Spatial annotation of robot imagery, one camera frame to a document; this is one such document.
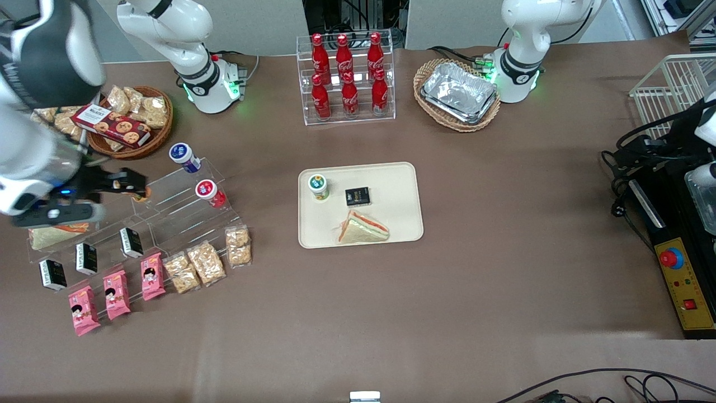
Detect long black cable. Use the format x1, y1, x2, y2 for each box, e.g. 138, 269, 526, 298
495, 368, 716, 403

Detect black arm base cable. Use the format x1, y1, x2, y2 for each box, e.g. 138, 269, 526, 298
428, 45, 493, 71

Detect silver metal handle bar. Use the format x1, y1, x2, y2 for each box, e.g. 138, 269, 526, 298
629, 179, 667, 228

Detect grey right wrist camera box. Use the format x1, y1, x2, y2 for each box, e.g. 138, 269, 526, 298
12, 203, 105, 228

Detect clear acrylic bottle rack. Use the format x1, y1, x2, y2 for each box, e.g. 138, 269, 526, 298
296, 29, 396, 126

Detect cream rectangular plastic tray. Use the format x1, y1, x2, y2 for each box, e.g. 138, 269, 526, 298
298, 162, 424, 249

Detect black machine with yellow panel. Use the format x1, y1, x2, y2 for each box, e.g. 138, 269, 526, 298
626, 168, 716, 340

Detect looped black cable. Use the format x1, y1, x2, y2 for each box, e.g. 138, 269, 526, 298
624, 374, 689, 403

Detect wrapped triangle sandwich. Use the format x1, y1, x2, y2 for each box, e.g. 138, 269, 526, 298
28, 223, 90, 251
338, 210, 390, 244

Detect grey arm base cable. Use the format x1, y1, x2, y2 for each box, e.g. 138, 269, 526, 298
210, 50, 261, 86

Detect black power cable with plug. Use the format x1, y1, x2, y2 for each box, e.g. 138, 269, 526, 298
609, 179, 658, 252

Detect blue gum bottle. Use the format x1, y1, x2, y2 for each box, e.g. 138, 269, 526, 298
169, 143, 201, 174

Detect green gum bottle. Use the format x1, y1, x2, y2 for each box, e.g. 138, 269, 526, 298
308, 174, 331, 203

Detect white wire basket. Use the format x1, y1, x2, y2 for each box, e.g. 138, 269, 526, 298
629, 53, 716, 140

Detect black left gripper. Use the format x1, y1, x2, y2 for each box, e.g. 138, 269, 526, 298
643, 120, 705, 168

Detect red cookie box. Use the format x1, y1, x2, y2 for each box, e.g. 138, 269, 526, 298
71, 104, 152, 149

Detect clear plastic container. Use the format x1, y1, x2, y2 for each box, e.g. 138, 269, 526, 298
685, 165, 716, 236

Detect metal shelf frame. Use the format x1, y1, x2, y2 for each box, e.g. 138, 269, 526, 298
640, 0, 716, 40

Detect red cola bottle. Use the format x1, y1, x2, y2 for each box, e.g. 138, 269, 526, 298
341, 72, 359, 118
311, 73, 332, 121
367, 31, 384, 72
371, 68, 389, 114
336, 34, 354, 76
311, 32, 329, 79

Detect black cable bundle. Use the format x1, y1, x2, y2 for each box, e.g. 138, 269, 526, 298
601, 134, 651, 180

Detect wicker basket with foil trays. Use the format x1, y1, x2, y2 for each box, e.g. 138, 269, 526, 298
413, 59, 501, 133

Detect clear acrylic stepped shelf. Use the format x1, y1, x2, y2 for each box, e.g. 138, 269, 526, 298
25, 157, 242, 292

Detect stack of foil trays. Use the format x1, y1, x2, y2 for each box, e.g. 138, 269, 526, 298
421, 62, 497, 124

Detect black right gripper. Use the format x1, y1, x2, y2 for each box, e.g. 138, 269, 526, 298
50, 167, 148, 203

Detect pink cartoon snack pack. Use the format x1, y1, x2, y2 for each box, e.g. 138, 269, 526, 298
102, 270, 131, 320
68, 285, 101, 336
140, 252, 166, 301

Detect black equipment with cables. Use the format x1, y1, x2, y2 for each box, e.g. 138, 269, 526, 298
302, 0, 409, 51

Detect brown wicker snack basket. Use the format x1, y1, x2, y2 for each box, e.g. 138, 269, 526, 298
84, 85, 174, 161

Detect red gum bottle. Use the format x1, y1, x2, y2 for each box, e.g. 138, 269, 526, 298
195, 179, 228, 209

